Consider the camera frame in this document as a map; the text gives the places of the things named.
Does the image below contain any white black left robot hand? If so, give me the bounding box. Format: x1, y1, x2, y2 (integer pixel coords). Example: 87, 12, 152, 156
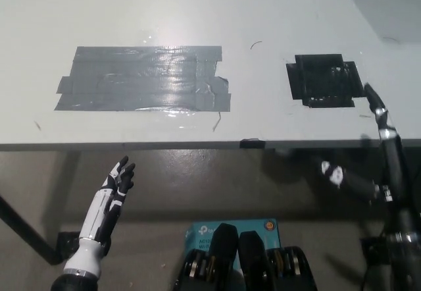
62, 155, 137, 278

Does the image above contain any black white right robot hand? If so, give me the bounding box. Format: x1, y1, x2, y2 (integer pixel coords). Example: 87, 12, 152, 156
320, 82, 418, 244

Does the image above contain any black tape marked spot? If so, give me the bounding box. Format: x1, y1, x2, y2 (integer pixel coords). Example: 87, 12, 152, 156
285, 53, 366, 109

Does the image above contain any black diagonal table leg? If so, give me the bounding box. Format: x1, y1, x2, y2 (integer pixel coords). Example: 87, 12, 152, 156
0, 192, 64, 266

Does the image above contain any teal router cardboard box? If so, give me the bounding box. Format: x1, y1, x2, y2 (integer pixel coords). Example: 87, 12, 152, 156
184, 218, 281, 269

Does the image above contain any small black tape piece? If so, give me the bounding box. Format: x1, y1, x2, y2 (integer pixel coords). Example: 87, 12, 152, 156
239, 137, 266, 149

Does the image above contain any black table foot bracket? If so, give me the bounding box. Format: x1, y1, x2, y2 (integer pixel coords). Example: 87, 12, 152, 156
58, 230, 82, 259
360, 236, 393, 266

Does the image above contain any grey duct tape patch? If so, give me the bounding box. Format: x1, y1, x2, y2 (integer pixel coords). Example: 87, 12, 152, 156
53, 44, 232, 113

